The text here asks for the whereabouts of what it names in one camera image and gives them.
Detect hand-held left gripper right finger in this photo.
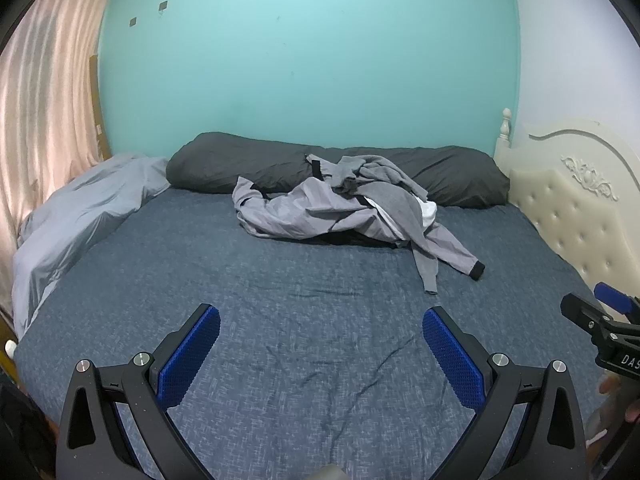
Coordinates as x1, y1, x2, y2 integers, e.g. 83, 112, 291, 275
422, 306, 586, 480

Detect cream tufted headboard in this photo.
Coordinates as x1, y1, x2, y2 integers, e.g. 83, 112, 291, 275
494, 108, 640, 321

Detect grey knit sweater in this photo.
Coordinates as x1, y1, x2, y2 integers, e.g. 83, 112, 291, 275
306, 154, 441, 295

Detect pink curtain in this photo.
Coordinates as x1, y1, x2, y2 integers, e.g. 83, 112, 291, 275
0, 0, 121, 313

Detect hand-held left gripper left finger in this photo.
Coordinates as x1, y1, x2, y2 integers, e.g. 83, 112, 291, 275
56, 304, 221, 480

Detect light grey blanket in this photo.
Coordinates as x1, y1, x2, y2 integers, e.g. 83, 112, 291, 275
11, 154, 171, 338

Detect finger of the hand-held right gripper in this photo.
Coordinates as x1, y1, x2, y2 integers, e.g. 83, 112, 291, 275
561, 294, 618, 346
595, 282, 640, 323

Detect person's right hand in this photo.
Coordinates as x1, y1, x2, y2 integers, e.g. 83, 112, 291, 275
600, 376, 640, 426

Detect light grey jacket black cuffs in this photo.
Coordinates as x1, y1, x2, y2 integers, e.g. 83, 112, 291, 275
232, 175, 487, 281

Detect dark grey long pillow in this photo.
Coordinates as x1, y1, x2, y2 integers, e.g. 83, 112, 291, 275
166, 132, 511, 209

